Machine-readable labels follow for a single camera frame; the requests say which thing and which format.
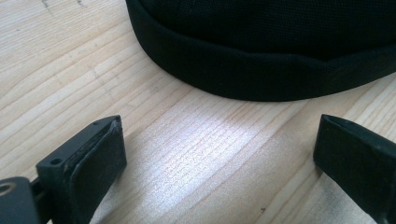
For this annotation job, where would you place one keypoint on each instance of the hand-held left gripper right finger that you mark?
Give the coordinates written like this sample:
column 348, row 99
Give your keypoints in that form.
column 358, row 161

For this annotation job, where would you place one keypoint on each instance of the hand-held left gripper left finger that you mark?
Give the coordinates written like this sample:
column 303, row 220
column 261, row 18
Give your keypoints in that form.
column 90, row 168

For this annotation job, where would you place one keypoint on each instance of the black fabric hat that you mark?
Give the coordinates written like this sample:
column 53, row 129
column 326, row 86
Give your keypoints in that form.
column 264, row 46

